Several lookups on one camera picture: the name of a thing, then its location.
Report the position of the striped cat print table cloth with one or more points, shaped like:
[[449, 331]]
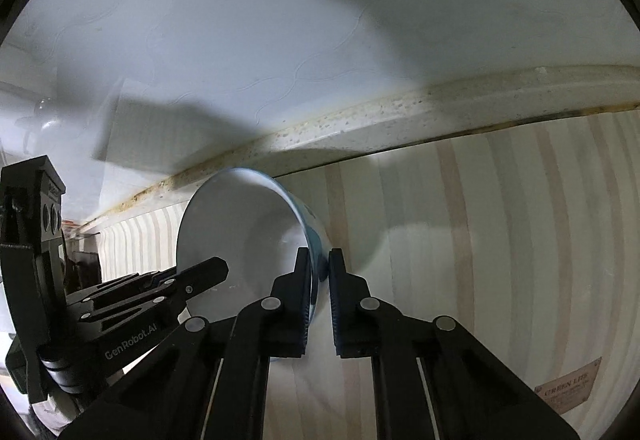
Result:
[[475, 245]]

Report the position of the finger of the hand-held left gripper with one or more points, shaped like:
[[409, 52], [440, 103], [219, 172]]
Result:
[[125, 282], [200, 272]]

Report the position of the brown cloth label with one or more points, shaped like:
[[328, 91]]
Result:
[[567, 385]]

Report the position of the white bowl with blue pattern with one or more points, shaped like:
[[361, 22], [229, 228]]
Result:
[[240, 230]]

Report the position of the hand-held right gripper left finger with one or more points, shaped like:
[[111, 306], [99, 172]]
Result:
[[300, 300]]

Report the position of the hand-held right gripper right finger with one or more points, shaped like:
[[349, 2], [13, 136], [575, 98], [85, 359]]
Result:
[[340, 310]]

